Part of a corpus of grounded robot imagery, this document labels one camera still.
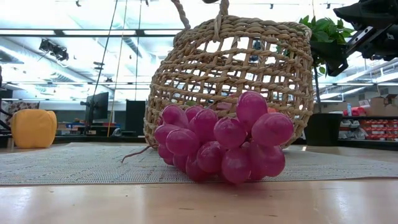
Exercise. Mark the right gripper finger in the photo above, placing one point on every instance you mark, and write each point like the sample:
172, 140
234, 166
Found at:
373, 12
339, 67

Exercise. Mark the woven wicker basket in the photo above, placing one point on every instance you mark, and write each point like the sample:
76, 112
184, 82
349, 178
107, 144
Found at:
242, 25

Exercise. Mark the green pear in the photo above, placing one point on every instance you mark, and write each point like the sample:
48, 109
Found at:
191, 103

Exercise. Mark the blue bottle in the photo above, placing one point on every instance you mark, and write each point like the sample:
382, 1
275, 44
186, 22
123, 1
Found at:
349, 109

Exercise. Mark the red container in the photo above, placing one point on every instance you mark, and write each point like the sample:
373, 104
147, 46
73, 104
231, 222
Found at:
359, 111

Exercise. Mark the brown cardboard box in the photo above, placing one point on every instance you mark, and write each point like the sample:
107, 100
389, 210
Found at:
381, 107

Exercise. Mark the green potted plant black pot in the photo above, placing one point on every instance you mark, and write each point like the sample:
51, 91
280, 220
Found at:
323, 129

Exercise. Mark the shelf with red bins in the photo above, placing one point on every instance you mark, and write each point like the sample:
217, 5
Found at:
379, 129

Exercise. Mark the purple grape bunch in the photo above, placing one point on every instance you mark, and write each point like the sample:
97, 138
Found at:
230, 132

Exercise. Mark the black upright panel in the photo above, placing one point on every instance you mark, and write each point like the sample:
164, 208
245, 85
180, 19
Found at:
135, 118

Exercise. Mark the black computer monitor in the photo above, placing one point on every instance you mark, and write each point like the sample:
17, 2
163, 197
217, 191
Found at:
98, 107

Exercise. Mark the grey woven placemat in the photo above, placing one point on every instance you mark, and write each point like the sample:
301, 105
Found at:
93, 165

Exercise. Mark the black track light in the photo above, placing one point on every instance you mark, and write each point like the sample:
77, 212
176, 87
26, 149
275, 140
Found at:
54, 51

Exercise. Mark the yellow bell pepper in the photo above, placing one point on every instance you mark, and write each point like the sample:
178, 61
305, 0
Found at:
34, 129

